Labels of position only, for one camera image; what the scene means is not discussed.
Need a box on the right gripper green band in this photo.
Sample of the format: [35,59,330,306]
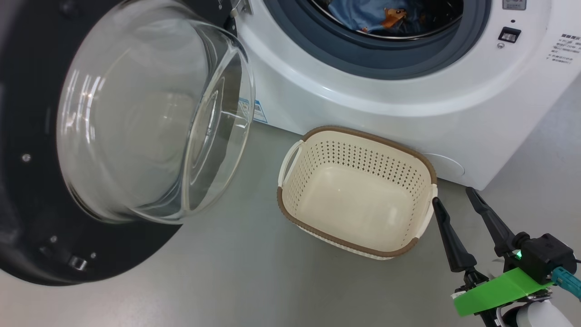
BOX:
[432,186,556,327]

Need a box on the blue cartoon print garment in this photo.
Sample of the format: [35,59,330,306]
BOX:
[327,0,411,35]

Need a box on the black glass washing machine door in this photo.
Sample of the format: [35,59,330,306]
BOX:
[0,0,257,287]

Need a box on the cream perforated laundry basket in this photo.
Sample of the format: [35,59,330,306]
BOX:
[277,126,439,261]

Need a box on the white front-load washing machine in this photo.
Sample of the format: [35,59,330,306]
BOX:
[227,0,581,191]

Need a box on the blue energy label sticker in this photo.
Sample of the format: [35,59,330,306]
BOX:
[238,98,268,124]

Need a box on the right teal plug black cable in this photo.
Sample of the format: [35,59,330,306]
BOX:
[551,267,581,301]

